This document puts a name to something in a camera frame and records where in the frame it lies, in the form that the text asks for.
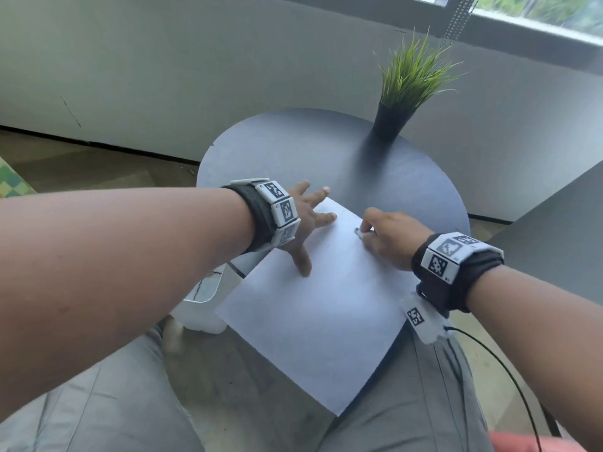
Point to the person's right fingers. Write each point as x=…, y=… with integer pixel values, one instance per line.
x=370, y=220

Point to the person's left hand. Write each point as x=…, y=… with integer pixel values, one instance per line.
x=299, y=221

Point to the person's right leg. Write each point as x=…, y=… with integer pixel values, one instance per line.
x=414, y=400

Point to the person's right forearm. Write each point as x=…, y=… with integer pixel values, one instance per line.
x=541, y=334

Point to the black wristband with marker tiles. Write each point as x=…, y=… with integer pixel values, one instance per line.
x=452, y=268
x=264, y=216

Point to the person's left leg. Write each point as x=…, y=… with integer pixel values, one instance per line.
x=103, y=409

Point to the black plant pot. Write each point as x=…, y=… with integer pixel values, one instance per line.
x=390, y=121

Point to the person's left middle finger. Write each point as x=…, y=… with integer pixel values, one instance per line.
x=318, y=196

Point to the white paper sheet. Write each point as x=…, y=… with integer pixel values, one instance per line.
x=320, y=324

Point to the white table leg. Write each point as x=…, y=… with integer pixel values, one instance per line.
x=212, y=292

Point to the pink cloth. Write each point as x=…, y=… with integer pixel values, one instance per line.
x=532, y=443

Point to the green checkered mat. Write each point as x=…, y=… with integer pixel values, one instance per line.
x=12, y=181

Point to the window frame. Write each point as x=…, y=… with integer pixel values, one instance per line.
x=532, y=21

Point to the small grey pen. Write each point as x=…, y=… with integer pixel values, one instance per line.
x=359, y=233

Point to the dark grey square table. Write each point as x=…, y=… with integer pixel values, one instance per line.
x=560, y=230

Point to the green grass plant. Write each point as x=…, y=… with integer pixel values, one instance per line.
x=410, y=75

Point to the person's left forearm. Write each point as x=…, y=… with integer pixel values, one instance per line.
x=117, y=277

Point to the person's right hand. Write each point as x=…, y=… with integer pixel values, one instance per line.
x=395, y=240

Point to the person's leg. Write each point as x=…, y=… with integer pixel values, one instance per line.
x=414, y=400
x=103, y=409

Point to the person's left thumb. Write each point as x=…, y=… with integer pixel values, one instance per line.
x=301, y=261

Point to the round dark grey table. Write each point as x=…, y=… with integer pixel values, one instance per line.
x=306, y=150

